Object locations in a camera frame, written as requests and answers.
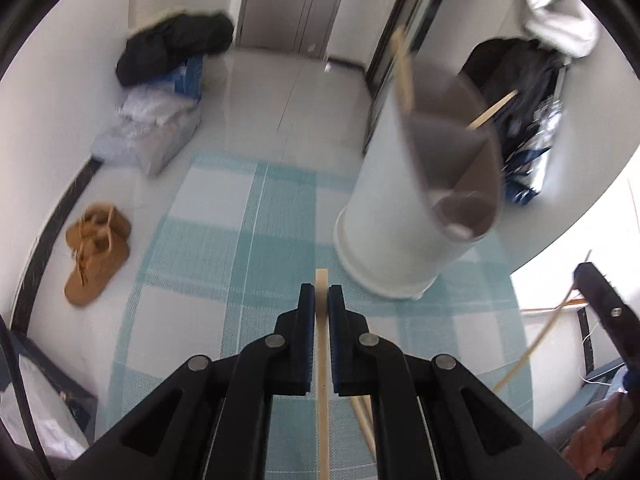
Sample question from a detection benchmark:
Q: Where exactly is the person's right hand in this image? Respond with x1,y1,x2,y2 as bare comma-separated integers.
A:
560,392,633,480

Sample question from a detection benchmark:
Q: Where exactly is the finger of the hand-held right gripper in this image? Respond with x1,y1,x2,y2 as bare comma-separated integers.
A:
573,262,640,367

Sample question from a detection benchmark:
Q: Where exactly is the dark storage bin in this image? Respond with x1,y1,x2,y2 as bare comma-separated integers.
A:
7,330,99,450

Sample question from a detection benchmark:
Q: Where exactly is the teal plaid placemat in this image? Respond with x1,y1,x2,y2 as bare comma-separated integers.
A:
97,152,534,480

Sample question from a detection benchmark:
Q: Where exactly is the blue cardboard box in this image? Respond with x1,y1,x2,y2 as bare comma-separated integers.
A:
172,55,206,99

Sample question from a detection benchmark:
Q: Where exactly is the clear plastic bag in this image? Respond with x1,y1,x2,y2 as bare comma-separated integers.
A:
0,355,92,462

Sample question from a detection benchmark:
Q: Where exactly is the black jacket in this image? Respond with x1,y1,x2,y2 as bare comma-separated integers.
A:
116,11,235,88

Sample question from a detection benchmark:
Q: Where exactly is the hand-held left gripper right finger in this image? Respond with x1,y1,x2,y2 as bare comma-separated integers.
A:
326,284,583,480

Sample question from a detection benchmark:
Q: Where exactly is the black cable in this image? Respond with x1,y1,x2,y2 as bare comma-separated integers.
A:
0,314,57,480

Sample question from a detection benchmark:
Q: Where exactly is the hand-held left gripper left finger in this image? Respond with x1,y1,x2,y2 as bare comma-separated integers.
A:
57,283,318,480

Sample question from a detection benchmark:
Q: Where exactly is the white grey utensil holder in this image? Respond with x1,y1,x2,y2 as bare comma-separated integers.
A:
334,55,504,301

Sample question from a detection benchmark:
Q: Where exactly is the long wooden chopstick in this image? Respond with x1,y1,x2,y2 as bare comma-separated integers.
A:
315,269,332,480
492,280,581,394
467,89,520,131

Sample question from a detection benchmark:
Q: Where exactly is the black backpack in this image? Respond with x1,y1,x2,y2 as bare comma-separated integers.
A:
457,37,567,172

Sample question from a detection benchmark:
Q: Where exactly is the silver folded umbrella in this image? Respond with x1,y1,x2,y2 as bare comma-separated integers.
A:
500,100,557,207

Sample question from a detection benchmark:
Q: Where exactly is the white shoulder bag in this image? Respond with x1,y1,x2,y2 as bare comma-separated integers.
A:
517,0,601,59

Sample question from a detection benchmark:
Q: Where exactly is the grey entrance door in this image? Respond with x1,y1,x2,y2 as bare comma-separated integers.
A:
235,0,357,57

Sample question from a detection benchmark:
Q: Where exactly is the cream cloth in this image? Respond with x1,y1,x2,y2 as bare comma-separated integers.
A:
127,7,187,37

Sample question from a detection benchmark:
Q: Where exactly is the grey plastic parcel bag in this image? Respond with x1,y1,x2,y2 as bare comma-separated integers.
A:
92,107,202,177

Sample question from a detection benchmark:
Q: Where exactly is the black framed sliding door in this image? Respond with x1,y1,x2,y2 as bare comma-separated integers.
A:
362,0,471,157

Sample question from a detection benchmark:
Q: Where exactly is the white plastic parcel bag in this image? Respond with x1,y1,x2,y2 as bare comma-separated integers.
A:
119,85,199,126

